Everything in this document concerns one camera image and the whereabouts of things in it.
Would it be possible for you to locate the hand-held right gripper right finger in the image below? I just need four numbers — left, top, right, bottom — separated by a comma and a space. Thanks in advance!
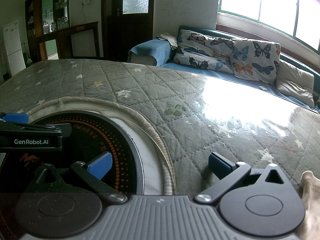
195, 152, 293, 204

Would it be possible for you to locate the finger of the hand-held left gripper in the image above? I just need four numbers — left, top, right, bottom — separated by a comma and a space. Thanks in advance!
0, 113, 29, 125
0, 123, 73, 138

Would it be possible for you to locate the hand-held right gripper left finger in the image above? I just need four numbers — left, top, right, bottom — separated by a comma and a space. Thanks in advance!
32, 152, 127, 207

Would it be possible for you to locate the cream garment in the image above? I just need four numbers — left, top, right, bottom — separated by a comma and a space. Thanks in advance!
299, 171, 320, 240

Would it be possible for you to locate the round black induction cooktop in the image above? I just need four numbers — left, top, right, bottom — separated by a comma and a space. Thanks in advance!
0, 112, 137, 233

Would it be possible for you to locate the grey quilted star table cover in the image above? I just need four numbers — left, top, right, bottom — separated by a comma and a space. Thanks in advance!
0, 59, 320, 240

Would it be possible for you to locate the white refrigerator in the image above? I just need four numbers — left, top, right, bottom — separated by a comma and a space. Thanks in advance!
2, 20, 27, 75

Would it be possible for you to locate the dark wooden console table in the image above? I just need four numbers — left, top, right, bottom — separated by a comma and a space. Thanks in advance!
36, 21, 100, 60

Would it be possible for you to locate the dark wooden display cabinet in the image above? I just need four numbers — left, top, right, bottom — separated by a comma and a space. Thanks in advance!
25, 0, 70, 60

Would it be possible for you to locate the square butterfly print pillow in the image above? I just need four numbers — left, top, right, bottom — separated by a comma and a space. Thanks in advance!
230, 39, 281, 84

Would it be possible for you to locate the beige pillow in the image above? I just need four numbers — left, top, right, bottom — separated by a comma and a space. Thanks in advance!
276, 60, 315, 108

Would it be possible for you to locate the long butterfly print pillow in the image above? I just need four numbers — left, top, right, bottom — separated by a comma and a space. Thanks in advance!
174, 29, 235, 74

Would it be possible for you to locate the dark wooden glass door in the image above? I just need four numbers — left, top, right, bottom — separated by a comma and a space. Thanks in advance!
101, 0, 155, 62

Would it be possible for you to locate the blue armrest cover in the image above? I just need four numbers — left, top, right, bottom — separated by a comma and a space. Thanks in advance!
128, 39, 175, 67

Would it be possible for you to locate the small pale folded cloth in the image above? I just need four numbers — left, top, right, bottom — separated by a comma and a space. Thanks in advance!
157, 32, 178, 49

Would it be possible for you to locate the teal sofa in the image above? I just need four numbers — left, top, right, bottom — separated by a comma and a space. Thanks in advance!
127, 25, 320, 114

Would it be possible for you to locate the green framed window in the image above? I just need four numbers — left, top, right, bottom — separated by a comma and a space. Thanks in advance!
217, 0, 320, 52

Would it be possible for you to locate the wall socket with cable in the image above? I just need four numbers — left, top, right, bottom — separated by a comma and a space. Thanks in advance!
81, 0, 90, 22

